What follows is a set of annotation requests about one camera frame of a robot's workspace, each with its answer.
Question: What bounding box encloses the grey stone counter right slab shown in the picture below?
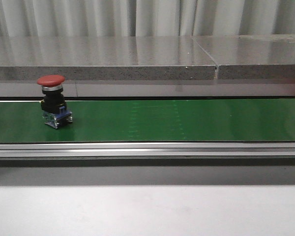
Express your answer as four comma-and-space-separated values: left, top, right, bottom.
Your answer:
192, 34, 295, 84

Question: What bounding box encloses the grey stone counter slab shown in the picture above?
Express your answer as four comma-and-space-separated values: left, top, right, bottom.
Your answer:
192, 34, 295, 84
0, 36, 216, 81

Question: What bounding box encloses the green conveyor belt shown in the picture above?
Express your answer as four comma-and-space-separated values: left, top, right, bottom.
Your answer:
0, 98, 295, 143

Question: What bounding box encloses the grey stone counter left slab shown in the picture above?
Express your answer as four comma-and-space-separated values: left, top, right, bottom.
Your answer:
0, 36, 216, 81

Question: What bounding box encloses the white pleated curtain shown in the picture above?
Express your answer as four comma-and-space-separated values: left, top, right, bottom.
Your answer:
0, 0, 295, 37

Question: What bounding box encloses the aluminium conveyor frame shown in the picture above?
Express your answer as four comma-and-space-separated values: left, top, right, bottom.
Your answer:
0, 142, 295, 160

